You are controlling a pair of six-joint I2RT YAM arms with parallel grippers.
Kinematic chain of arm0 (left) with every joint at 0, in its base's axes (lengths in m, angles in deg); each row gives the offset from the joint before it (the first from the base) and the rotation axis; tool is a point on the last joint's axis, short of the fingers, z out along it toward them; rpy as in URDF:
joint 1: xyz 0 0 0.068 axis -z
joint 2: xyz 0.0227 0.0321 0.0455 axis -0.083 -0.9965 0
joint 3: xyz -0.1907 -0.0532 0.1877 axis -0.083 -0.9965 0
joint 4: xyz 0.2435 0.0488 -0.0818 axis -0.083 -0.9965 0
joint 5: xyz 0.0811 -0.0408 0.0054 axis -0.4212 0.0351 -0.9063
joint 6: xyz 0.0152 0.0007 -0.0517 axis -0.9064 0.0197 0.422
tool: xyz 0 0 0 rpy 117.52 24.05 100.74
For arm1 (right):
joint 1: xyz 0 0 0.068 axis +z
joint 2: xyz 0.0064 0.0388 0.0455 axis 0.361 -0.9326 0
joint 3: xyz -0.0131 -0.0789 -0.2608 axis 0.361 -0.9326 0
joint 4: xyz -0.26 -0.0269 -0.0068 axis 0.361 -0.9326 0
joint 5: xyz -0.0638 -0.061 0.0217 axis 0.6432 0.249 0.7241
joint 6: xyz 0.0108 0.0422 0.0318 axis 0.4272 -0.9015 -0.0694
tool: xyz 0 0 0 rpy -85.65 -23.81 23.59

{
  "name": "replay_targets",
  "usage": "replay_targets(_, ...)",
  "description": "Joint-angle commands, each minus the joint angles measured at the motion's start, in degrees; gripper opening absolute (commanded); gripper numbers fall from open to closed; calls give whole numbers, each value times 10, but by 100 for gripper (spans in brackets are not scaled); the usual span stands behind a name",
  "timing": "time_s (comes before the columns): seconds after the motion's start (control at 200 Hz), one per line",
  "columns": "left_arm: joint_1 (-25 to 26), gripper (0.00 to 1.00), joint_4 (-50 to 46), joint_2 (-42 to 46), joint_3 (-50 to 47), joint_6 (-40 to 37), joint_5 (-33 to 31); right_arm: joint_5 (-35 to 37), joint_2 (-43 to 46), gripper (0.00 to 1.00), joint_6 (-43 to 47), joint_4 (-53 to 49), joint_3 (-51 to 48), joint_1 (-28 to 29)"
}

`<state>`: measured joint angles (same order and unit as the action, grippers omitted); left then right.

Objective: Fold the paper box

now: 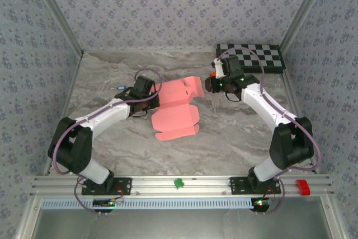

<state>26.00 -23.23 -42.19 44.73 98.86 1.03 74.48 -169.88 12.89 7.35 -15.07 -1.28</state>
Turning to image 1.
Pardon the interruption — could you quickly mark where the pink paper box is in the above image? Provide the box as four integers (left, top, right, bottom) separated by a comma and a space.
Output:
150, 76, 202, 142

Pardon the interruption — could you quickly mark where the black grey chessboard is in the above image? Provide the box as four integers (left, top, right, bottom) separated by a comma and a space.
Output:
215, 43, 286, 74

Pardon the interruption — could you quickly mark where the left circuit board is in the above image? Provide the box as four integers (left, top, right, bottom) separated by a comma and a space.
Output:
92, 198, 116, 208

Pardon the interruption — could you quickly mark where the circuit board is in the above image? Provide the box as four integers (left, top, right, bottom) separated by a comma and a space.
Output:
92, 198, 116, 208
251, 197, 274, 212

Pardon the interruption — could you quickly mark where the right circuit board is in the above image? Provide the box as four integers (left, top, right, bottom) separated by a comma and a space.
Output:
251, 197, 274, 212

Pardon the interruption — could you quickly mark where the red plastic block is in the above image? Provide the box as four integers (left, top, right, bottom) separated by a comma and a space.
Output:
295, 179, 311, 196

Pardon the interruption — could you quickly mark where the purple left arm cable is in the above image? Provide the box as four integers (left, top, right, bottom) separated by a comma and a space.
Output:
52, 67, 164, 215

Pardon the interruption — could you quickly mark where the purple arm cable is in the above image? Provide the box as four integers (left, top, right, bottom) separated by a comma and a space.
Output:
215, 47, 321, 215
52, 67, 164, 215

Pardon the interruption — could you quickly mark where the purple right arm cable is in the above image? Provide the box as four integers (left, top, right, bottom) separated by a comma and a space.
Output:
215, 47, 321, 215

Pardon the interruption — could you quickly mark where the aluminium side rail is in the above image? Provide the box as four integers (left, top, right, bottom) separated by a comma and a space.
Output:
281, 51, 319, 175
43, 53, 84, 176

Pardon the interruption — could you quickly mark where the aluminium frame post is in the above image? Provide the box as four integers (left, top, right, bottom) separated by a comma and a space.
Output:
280, 0, 333, 52
27, 0, 84, 55

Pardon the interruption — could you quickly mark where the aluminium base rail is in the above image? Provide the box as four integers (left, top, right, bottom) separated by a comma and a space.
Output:
30, 175, 335, 197

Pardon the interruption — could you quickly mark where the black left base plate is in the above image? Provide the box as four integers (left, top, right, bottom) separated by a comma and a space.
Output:
81, 177, 132, 196

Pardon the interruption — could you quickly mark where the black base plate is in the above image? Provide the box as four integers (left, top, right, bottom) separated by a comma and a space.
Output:
81, 177, 132, 196
229, 176, 281, 195

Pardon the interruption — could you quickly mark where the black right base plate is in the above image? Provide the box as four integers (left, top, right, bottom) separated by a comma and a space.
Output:
229, 176, 281, 195

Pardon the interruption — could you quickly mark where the blue slotted cable duct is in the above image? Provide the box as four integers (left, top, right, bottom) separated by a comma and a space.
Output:
41, 197, 255, 209

